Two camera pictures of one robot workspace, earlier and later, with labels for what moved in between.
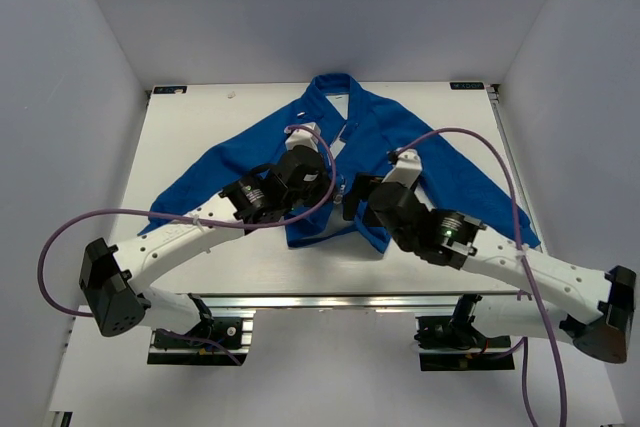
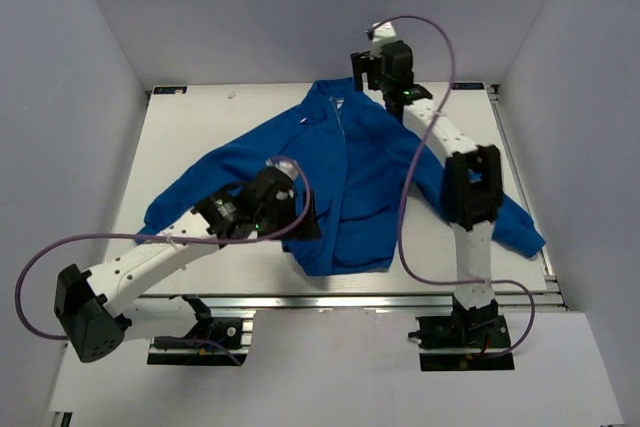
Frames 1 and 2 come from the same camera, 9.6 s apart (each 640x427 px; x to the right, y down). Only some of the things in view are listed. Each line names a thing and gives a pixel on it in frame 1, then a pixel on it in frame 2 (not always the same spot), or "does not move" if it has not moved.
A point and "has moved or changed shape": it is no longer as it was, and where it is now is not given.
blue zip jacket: (291, 167) has moved or changed shape
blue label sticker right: (466, 86) does not move
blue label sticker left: (169, 89) does not move
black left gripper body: (318, 191) -> (279, 220)
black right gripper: (359, 188) -> (360, 64)
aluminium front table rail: (339, 303) does not move
